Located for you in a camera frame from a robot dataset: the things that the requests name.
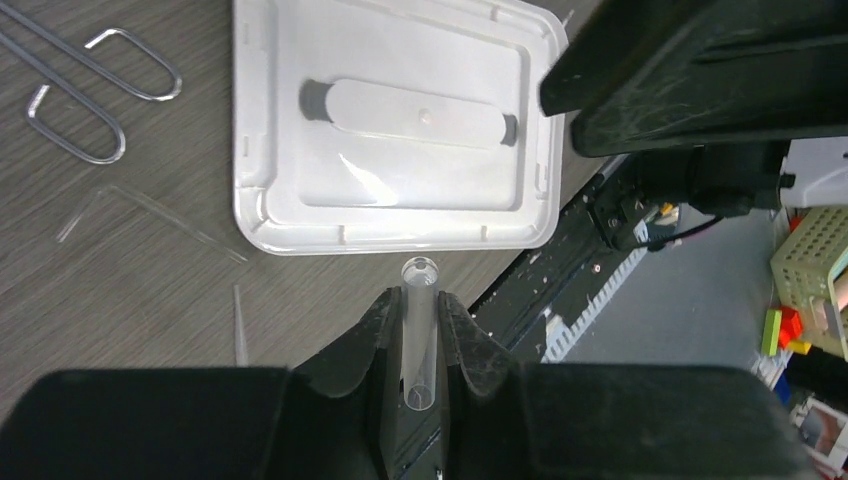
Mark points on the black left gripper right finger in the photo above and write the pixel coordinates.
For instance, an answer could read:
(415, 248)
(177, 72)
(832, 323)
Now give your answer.
(481, 424)

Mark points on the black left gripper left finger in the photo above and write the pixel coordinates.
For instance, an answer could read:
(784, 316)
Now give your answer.
(344, 400)

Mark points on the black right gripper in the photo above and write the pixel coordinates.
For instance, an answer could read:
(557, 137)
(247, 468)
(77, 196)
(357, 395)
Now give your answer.
(727, 106)

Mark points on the clear glass test tube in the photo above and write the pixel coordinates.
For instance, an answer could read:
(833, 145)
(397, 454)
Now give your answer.
(420, 332)

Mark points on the clear plastic pipette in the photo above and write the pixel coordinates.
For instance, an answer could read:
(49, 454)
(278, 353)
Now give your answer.
(240, 342)

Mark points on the white plastic bin lid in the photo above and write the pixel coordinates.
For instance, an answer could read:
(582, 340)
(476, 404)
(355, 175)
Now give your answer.
(394, 126)

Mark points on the metal crucible tongs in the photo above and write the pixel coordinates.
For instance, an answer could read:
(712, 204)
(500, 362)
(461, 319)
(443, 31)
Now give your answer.
(81, 56)

